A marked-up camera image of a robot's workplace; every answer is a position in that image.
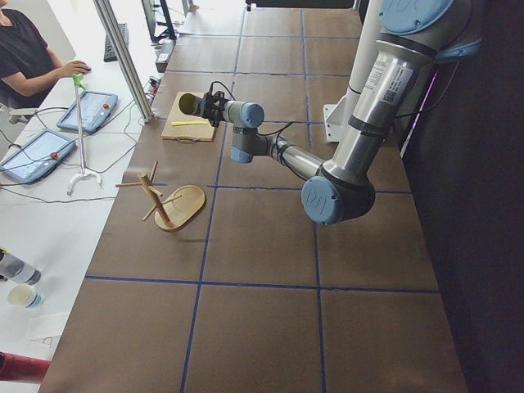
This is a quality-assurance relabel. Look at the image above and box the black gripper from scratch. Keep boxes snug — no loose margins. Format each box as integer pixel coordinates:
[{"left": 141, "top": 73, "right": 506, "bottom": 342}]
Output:
[{"left": 203, "top": 91, "right": 228, "bottom": 127}]

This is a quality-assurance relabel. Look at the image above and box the blue ribbed cup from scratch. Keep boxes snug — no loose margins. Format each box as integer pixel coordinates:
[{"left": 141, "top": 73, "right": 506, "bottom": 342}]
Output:
[{"left": 178, "top": 93, "right": 205, "bottom": 118}]

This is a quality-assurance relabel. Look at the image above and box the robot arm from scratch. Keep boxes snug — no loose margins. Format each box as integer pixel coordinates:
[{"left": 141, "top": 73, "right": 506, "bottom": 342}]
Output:
[{"left": 179, "top": 1, "right": 485, "bottom": 225}]

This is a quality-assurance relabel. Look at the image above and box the wooden cup storage rack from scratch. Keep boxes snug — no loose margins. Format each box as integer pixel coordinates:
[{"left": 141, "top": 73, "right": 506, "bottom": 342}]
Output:
[{"left": 115, "top": 160, "right": 206, "bottom": 232}]

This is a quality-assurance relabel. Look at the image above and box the white paper cup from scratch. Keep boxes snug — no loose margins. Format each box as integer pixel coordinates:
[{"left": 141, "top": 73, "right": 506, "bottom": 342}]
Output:
[{"left": 7, "top": 284, "right": 43, "bottom": 309}]

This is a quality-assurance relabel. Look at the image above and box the person's hand on mouse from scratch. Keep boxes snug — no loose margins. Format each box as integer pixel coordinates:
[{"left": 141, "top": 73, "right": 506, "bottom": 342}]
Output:
[{"left": 60, "top": 61, "right": 92, "bottom": 78}]

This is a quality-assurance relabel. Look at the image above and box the wooden cutting board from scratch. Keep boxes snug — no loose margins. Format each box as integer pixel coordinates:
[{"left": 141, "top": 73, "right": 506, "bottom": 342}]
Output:
[{"left": 160, "top": 92, "right": 216, "bottom": 142}]

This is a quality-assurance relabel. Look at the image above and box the yellow plastic knife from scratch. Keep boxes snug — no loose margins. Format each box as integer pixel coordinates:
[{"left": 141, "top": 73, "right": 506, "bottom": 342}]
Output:
[{"left": 170, "top": 120, "right": 209, "bottom": 127}]

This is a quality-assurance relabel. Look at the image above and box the black keyboard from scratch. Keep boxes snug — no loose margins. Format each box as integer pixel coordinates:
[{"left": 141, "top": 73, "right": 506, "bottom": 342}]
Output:
[{"left": 103, "top": 23, "right": 128, "bottom": 63}]

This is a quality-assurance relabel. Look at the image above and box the far teach pendant tablet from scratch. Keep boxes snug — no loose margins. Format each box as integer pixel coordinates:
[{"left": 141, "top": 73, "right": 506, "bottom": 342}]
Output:
[{"left": 56, "top": 91, "right": 118, "bottom": 133}]

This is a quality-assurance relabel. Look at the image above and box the teach pendant tablet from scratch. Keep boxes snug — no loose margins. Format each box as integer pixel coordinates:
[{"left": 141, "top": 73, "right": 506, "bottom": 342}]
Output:
[
  {"left": 56, "top": 91, "right": 118, "bottom": 133},
  {"left": 1, "top": 129, "right": 76, "bottom": 184}
]

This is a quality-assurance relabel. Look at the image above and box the white stand with green clip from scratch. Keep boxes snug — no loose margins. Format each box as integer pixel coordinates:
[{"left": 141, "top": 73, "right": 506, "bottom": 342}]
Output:
[{"left": 66, "top": 74, "right": 102, "bottom": 197}]

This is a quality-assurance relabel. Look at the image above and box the near teach pendant tablet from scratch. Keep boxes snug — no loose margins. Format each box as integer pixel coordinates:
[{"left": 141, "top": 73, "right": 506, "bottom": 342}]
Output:
[{"left": 1, "top": 129, "right": 76, "bottom": 184}]

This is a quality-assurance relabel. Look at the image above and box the person in black shirt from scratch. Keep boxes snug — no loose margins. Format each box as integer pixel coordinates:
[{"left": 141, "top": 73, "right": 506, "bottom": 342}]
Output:
[{"left": 1, "top": 1, "right": 65, "bottom": 109}]

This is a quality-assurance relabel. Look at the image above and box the clear water bottle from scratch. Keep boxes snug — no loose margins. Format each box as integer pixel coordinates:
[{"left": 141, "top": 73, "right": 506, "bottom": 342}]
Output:
[{"left": 1, "top": 247, "right": 42, "bottom": 286}]

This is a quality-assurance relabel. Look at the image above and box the red object at edge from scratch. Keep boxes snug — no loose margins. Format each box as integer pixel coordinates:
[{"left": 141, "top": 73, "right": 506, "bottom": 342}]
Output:
[{"left": 1, "top": 352, "right": 51, "bottom": 384}]

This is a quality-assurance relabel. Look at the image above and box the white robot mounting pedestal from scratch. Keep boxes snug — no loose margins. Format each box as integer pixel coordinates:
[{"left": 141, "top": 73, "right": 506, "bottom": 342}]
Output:
[{"left": 323, "top": 0, "right": 388, "bottom": 144}]

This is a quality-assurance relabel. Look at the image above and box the aluminium frame post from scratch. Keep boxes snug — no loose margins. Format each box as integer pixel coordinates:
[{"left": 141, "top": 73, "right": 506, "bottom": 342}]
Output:
[{"left": 93, "top": 0, "right": 154, "bottom": 124}]

